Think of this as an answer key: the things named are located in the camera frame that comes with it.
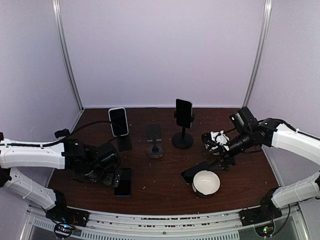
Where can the aluminium front rail frame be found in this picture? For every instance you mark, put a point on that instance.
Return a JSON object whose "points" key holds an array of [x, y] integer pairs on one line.
{"points": [[225, 225]]}

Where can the blue-edged black smartphone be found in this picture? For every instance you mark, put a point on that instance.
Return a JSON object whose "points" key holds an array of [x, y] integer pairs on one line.
{"points": [[124, 188]]}

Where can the black gooseneck phone stand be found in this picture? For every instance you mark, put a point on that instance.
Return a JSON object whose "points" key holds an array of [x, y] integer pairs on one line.
{"points": [[61, 133]]}

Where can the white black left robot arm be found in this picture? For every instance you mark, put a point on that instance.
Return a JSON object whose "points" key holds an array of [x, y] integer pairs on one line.
{"points": [[98, 165]]}

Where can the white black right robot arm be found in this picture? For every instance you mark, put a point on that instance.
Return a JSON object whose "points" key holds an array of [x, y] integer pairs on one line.
{"points": [[273, 135]]}

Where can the dark smartphone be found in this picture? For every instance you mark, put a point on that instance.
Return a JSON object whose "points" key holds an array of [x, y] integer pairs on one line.
{"points": [[189, 174]]}

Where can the black round-base clamp phone stand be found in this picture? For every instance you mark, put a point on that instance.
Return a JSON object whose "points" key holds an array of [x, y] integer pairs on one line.
{"points": [[182, 140]]}

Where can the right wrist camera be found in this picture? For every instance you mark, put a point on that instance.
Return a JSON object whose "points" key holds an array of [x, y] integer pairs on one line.
{"points": [[217, 137]]}

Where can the white scalloped dish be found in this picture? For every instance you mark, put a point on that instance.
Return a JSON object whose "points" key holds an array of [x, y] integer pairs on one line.
{"points": [[215, 149]]}

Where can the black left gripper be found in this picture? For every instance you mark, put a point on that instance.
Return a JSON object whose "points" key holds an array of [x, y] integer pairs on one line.
{"points": [[109, 178]]}

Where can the black folding phone stand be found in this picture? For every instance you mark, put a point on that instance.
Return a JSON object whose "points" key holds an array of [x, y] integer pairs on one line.
{"points": [[124, 143]]}

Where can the clear-base metal phone stand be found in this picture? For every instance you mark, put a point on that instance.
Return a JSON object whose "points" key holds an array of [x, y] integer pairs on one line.
{"points": [[154, 136]]}

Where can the white round bowl black rim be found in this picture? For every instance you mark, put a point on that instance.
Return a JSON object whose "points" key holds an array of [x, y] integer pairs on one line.
{"points": [[206, 183]]}

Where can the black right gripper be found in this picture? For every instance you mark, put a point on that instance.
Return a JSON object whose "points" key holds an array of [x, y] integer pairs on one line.
{"points": [[221, 160]]}

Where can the white-cased smartphone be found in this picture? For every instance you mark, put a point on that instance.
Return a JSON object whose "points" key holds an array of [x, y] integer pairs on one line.
{"points": [[119, 122]]}

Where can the silver smartphone black screen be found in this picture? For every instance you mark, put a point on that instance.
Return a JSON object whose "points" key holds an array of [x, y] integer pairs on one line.
{"points": [[183, 113]]}

